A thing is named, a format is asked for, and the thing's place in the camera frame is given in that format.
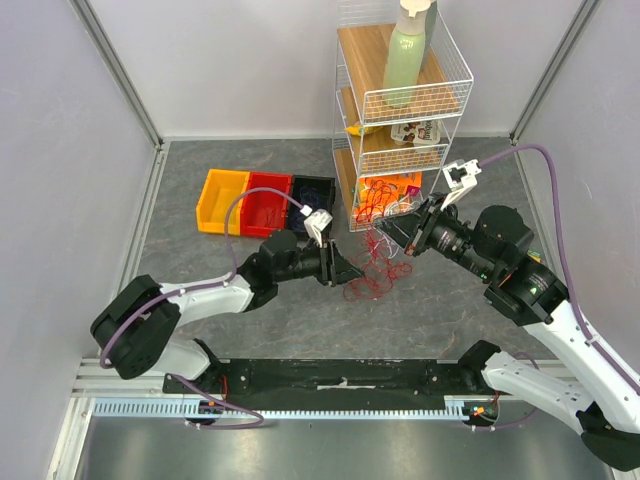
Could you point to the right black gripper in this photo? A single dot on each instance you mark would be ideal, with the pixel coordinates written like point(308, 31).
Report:
point(423, 231)

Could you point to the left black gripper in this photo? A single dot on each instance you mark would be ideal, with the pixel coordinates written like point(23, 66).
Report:
point(334, 268)

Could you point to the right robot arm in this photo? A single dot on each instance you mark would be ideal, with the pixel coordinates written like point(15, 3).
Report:
point(602, 407)

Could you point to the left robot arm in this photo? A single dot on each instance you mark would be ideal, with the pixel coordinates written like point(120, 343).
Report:
point(136, 332)

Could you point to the orange box in rack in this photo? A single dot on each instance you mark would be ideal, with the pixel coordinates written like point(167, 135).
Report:
point(377, 192)

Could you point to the black plastic bin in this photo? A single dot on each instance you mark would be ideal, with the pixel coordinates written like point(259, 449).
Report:
point(316, 191)

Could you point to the red plastic bin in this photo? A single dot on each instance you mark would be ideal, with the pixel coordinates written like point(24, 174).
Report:
point(263, 212)

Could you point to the white chocolate snack pack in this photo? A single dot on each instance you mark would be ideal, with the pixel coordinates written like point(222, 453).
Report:
point(417, 133)

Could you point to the yellow snack bag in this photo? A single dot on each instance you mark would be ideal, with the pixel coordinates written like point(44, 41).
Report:
point(359, 130)

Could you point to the orange snack box on table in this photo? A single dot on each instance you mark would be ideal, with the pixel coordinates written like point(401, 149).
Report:
point(534, 255)

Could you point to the yellow plastic bin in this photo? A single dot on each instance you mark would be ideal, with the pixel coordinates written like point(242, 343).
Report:
point(220, 189)

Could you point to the green bottle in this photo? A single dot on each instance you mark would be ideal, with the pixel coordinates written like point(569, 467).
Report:
point(408, 49)

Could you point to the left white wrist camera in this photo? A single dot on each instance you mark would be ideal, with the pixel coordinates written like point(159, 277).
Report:
point(316, 223)

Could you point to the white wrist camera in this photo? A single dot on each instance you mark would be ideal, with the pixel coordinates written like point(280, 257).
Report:
point(460, 177)
point(316, 223)

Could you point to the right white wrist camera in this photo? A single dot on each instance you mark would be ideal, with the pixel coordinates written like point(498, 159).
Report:
point(460, 177)

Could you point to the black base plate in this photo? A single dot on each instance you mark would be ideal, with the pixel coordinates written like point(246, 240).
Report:
point(258, 376)

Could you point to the white wire shelf rack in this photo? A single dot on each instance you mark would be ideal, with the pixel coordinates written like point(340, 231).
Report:
point(444, 86)

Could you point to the slotted cable duct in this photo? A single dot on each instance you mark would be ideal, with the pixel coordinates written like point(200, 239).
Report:
point(194, 408)

